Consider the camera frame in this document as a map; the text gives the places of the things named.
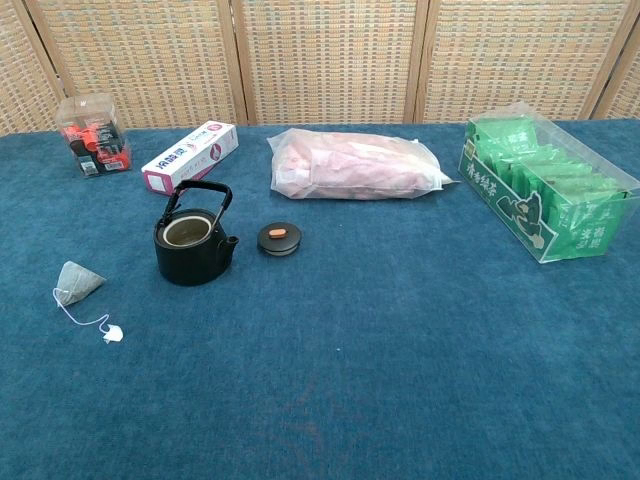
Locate pyramid tea bag with string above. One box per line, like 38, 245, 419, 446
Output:
52, 259, 125, 346

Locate black teapot lid orange knob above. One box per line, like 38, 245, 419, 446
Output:
256, 220, 303, 258

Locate frosted bag of pink items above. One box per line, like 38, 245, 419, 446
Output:
266, 127, 462, 201

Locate black cast iron teapot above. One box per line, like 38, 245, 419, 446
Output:
153, 179, 240, 287

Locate clear box green tea packets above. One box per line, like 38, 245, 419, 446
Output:
457, 101, 640, 265

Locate blue table cloth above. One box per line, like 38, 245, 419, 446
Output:
0, 119, 640, 480

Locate white pink toothpaste box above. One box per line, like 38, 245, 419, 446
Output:
141, 120, 239, 196

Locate woven wicker folding screen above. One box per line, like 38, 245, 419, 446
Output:
0, 0, 640, 137

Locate clear box red black items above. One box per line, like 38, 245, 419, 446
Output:
55, 93, 134, 179

